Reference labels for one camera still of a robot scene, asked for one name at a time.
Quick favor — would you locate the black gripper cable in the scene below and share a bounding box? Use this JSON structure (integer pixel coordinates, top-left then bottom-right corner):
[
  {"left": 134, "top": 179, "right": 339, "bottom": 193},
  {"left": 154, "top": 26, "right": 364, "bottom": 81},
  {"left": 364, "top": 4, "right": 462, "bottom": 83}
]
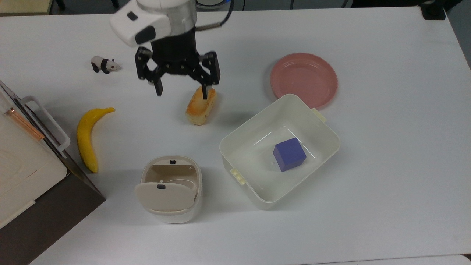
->
[{"left": 194, "top": 0, "right": 234, "bottom": 31}]

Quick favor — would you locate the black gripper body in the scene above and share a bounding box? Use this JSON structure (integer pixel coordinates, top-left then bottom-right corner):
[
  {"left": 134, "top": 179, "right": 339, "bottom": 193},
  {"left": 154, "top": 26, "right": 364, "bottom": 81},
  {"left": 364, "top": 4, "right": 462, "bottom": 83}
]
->
[{"left": 147, "top": 32, "right": 202, "bottom": 76}]

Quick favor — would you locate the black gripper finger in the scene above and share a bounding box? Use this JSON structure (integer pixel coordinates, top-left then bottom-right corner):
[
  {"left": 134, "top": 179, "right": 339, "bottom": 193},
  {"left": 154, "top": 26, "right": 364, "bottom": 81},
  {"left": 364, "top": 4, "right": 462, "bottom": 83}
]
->
[
  {"left": 191, "top": 52, "right": 220, "bottom": 100},
  {"left": 135, "top": 47, "right": 164, "bottom": 97}
]

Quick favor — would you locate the black and white panda figurine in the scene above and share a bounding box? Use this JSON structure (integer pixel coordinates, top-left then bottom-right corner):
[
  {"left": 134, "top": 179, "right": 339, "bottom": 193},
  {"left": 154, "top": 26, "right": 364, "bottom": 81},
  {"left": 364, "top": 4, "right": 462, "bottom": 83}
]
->
[{"left": 91, "top": 56, "right": 122, "bottom": 74}]

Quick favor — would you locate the blue cube block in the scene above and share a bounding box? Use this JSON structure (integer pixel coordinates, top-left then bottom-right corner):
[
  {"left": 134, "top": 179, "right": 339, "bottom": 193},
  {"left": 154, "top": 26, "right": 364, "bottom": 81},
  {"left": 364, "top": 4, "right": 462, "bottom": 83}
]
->
[{"left": 273, "top": 138, "right": 307, "bottom": 172}]

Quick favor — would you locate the beige flip-lid trash can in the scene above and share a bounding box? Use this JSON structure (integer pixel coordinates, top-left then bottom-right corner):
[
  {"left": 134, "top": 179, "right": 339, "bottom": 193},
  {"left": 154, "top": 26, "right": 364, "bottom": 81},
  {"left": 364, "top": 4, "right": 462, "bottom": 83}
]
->
[{"left": 134, "top": 155, "right": 203, "bottom": 224}]

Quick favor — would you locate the cream white appliance with handle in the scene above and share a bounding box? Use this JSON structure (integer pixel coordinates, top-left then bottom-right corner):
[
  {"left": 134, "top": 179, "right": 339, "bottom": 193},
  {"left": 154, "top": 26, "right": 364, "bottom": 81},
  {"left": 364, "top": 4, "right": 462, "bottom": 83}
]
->
[{"left": 0, "top": 86, "right": 71, "bottom": 229}]

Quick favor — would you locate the black table clamp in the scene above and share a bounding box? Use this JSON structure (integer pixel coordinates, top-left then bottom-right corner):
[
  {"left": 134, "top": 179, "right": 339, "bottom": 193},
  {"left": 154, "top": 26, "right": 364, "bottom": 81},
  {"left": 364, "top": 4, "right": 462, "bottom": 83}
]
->
[{"left": 419, "top": 2, "right": 447, "bottom": 21}]

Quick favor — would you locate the wooden desk top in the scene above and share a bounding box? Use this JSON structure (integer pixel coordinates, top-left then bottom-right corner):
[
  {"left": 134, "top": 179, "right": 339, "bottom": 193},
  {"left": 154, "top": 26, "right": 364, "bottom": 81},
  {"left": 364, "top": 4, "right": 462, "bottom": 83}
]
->
[{"left": 0, "top": 0, "right": 52, "bottom": 15}]

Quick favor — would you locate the golden brown bread loaf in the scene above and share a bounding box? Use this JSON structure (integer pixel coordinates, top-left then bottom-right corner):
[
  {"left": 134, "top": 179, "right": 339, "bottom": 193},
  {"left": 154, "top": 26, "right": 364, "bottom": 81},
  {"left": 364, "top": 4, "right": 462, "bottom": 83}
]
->
[{"left": 185, "top": 85, "right": 217, "bottom": 126}]

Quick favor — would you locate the white plastic storage bin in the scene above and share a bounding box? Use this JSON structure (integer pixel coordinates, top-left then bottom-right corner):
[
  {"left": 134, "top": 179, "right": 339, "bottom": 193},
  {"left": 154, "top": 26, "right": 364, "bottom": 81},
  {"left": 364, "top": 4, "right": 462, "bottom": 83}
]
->
[{"left": 219, "top": 94, "right": 341, "bottom": 210}]

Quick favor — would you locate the yellow banana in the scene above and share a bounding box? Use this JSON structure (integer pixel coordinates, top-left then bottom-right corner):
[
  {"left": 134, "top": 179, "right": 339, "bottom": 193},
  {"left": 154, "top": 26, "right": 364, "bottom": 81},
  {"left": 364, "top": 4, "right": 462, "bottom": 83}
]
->
[{"left": 77, "top": 107, "right": 116, "bottom": 173}]

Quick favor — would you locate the pink round plate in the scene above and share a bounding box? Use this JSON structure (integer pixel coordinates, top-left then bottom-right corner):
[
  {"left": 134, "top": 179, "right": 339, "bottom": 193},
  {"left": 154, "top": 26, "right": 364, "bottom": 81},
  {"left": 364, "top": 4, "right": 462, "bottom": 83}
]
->
[{"left": 270, "top": 53, "right": 338, "bottom": 110}]

